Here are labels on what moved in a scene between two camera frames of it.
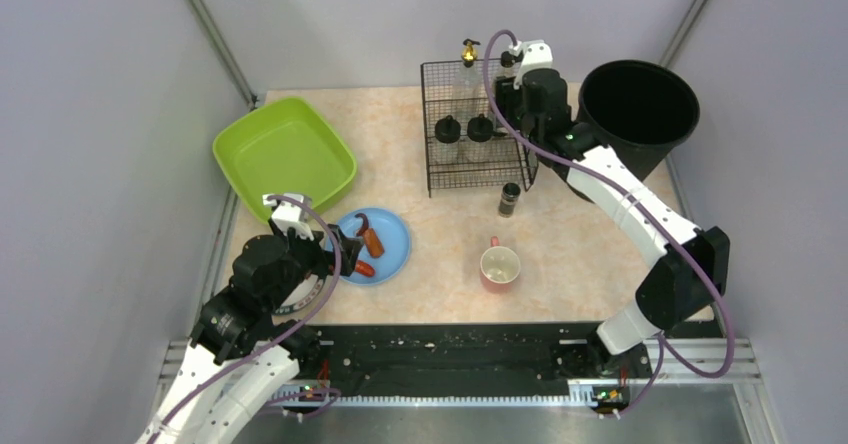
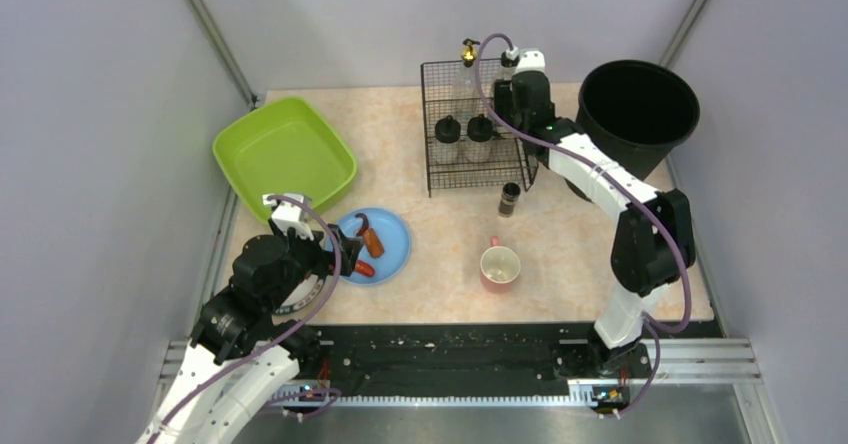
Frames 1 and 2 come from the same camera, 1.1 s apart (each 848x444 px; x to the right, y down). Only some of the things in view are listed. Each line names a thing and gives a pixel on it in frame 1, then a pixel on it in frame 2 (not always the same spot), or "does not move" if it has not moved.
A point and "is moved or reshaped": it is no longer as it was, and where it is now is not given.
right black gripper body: (505, 98) does not move
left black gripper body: (339, 251) does not move
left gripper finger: (348, 261) does not move
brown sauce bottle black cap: (508, 59) is moved or reshaped
